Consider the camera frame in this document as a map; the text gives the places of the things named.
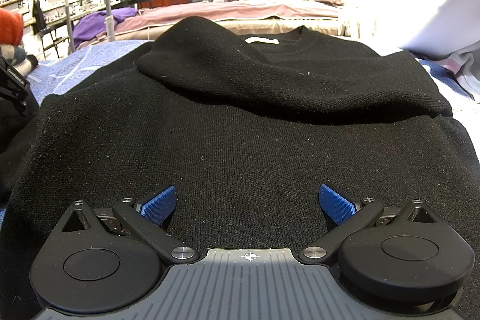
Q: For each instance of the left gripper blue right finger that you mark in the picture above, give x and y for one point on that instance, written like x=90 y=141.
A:
x=349 y=216

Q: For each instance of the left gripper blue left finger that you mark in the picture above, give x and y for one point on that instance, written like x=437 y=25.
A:
x=143 y=220

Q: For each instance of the black knit sweater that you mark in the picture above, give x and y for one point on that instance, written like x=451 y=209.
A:
x=240 y=136

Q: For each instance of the blue plaid cloth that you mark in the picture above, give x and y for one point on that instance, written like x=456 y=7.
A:
x=75 y=65

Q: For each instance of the purple cloth on bed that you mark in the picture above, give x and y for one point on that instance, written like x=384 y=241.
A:
x=93 y=24

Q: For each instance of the checkered folded garment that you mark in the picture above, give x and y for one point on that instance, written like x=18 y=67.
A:
x=17 y=57

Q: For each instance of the grey white garment pile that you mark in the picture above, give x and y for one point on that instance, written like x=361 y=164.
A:
x=450 y=37

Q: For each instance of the pink bedspread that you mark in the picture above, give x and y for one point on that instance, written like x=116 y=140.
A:
x=232 y=10

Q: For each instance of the orange folded sweater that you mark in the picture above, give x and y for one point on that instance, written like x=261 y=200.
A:
x=11 y=27

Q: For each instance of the wall shelving with goods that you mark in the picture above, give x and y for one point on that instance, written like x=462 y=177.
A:
x=47 y=22

